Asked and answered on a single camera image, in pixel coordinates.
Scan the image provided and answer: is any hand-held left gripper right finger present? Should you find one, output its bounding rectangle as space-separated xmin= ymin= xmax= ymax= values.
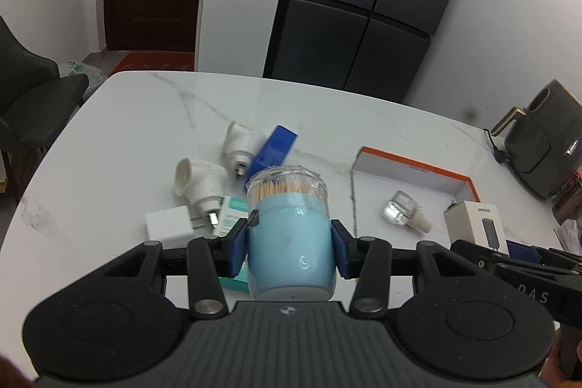
xmin=331 ymin=219 xmax=478 ymax=319

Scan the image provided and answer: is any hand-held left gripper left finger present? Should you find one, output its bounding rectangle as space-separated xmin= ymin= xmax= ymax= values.
xmin=102 ymin=219 xmax=250 ymax=320

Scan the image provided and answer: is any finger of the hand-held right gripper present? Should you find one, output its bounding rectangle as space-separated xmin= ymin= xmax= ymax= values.
xmin=506 ymin=240 xmax=582 ymax=269
xmin=450 ymin=239 xmax=501 ymax=275

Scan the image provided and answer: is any white product box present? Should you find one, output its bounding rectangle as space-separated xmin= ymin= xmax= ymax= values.
xmin=443 ymin=201 xmax=510 ymax=256

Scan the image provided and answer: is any teal bandage box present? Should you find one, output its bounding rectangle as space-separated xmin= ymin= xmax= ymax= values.
xmin=214 ymin=195 xmax=250 ymax=291

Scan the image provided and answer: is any light blue toothpick holder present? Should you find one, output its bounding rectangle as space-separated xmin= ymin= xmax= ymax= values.
xmin=246 ymin=164 xmax=337 ymax=302

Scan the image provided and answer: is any white plug-in device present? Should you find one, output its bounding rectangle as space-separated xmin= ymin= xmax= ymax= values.
xmin=221 ymin=121 xmax=269 ymax=180
xmin=174 ymin=157 xmax=228 ymax=234

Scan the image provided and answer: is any orange-rimmed white box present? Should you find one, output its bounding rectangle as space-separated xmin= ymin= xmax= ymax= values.
xmin=350 ymin=146 xmax=482 ymax=244

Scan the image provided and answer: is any glossy blue box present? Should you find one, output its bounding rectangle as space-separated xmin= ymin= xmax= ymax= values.
xmin=249 ymin=125 xmax=298 ymax=180

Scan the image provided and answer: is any clear plastic bag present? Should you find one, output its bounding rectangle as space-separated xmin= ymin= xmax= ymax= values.
xmin=552 ymin=219 xmax=582 ymax=255

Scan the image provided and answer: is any clear liquid refill bottle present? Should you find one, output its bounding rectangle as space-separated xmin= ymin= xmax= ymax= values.
xmin=383 ymin=190 xmax=432 ymax=234

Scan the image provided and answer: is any brown packet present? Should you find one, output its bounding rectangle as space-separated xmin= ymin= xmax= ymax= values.
xmin=552 ymin=172 xmax=582 ymax=220

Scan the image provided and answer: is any white charger cube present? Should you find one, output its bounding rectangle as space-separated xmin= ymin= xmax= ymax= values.
xmin=145 ymin=206 xmax=203 ymax=250

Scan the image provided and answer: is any dark grey air fryer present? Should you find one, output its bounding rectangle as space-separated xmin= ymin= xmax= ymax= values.
xmin=491 ymin=79 xmax=582 ymax=200

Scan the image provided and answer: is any red doormat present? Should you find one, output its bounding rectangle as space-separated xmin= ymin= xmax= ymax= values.
xmin=109 ymin=51 xmax=196 ymax=73

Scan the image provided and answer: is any white plastic bag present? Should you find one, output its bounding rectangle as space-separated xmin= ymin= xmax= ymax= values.
xmin=61 ymin=60 xmax=108 ymax=98

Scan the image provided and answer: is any dark grey chair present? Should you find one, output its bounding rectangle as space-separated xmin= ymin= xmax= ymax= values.
xmin=0 ymin=15 xmax=89 ymax=198

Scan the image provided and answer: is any black power cable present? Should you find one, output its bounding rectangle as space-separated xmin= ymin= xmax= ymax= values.
xmin=483 ymin=128 xmax=507 ymax=164

